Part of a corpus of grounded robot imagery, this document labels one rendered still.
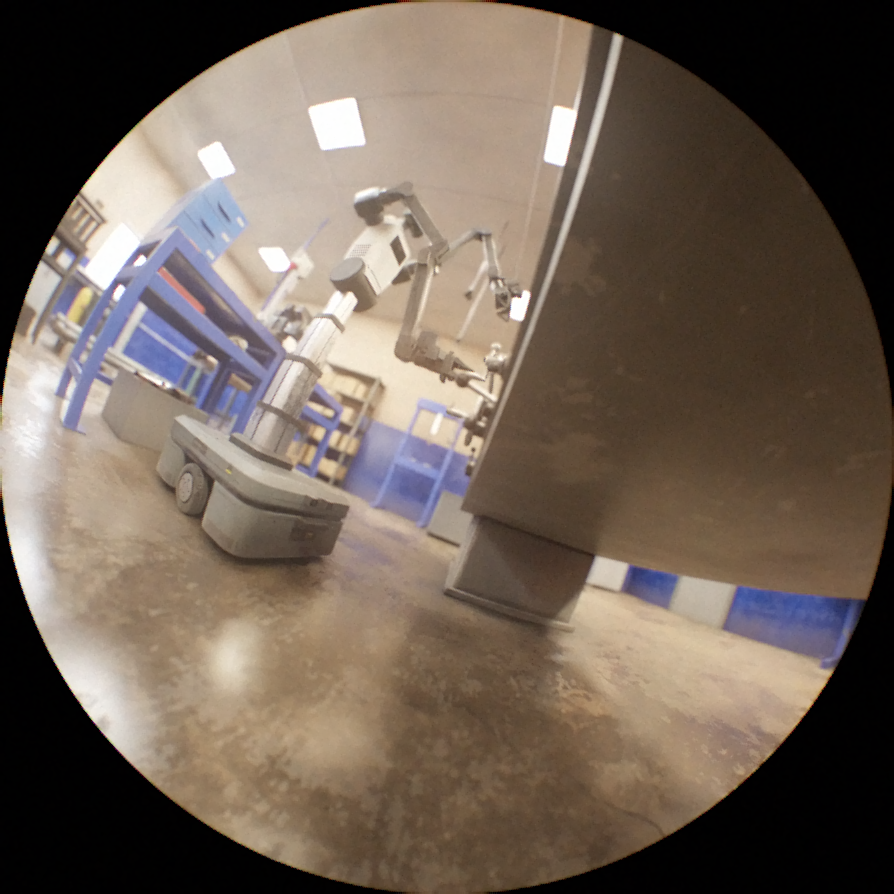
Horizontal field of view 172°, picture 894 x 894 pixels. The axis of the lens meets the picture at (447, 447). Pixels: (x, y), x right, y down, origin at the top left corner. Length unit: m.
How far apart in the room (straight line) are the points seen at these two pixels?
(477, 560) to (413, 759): 1.05
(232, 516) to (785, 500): 0.86
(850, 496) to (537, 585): 1.38
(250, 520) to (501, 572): 1.05
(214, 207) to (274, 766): 1.85
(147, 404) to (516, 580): 1.90
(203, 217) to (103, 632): 1.60
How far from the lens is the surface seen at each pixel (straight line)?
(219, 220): 1.77
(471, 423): 0.64
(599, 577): 4.95
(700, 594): 4.46
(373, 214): 1.43
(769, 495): 0.15
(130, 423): 1.60
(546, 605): 1.49
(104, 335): 1.37
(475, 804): 0.48
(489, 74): 3.17
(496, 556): 1.39
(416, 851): 0.41
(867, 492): 0.15
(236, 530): 0.81
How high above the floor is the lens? 0.36
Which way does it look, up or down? 12 degrees up
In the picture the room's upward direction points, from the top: 22 degrees clockwise
